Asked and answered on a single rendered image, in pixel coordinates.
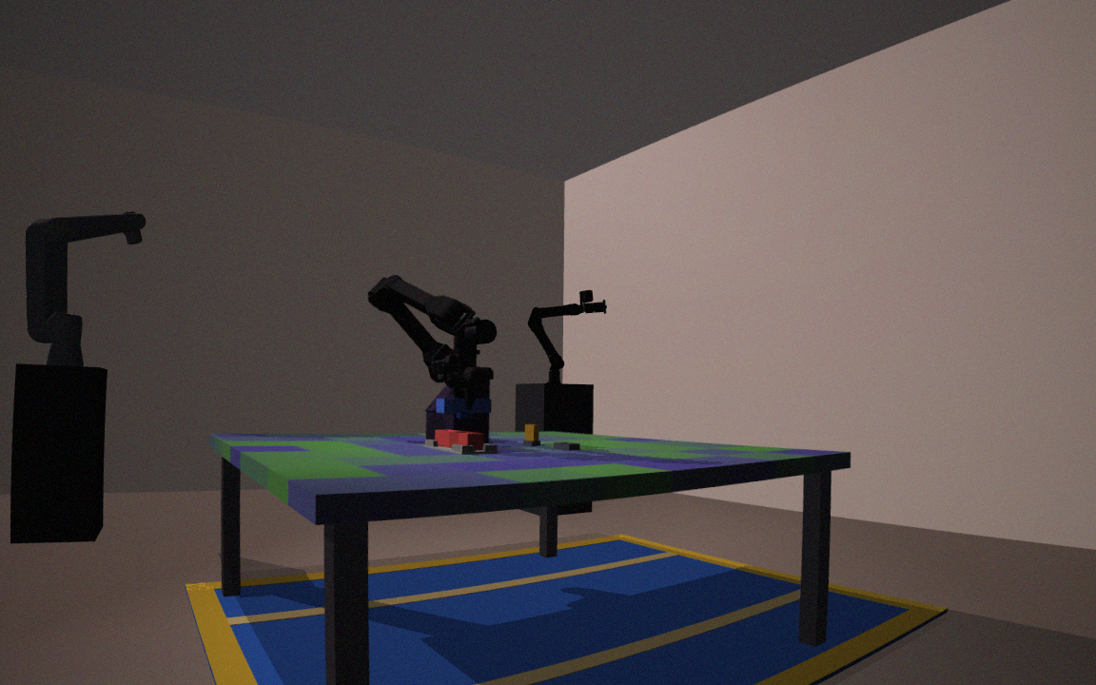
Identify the blue bar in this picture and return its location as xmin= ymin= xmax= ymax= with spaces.
xmin=436 ymin=399 xmax=491 ymax=419

